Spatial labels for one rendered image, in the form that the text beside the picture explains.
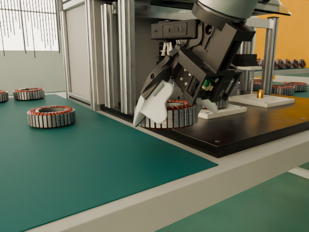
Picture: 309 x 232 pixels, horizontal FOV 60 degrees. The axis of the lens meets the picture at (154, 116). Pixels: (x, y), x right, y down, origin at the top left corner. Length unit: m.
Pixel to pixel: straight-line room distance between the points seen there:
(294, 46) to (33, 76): 5.50
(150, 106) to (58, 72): 6.80
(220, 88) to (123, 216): 0.21
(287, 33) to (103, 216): 4.42
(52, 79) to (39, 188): 6.79
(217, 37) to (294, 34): 4.21
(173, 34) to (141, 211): 0.25
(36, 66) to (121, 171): 6.69
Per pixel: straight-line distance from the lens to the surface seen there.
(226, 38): 0.35
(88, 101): 0.88
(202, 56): 0.38
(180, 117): 0.42
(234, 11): 0.35
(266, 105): 0.83
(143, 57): 0.90
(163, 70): 0.39
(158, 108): 0.40
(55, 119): 0.66
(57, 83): 7.19
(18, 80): 7.00
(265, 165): 0.51
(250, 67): 0.91
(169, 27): 0.42
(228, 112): 0.70
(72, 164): 0.45
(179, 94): 0.83
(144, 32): 0.90
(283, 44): 4.62
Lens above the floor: 0.92
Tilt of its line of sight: 13 degrees down
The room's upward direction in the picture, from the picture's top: straight up
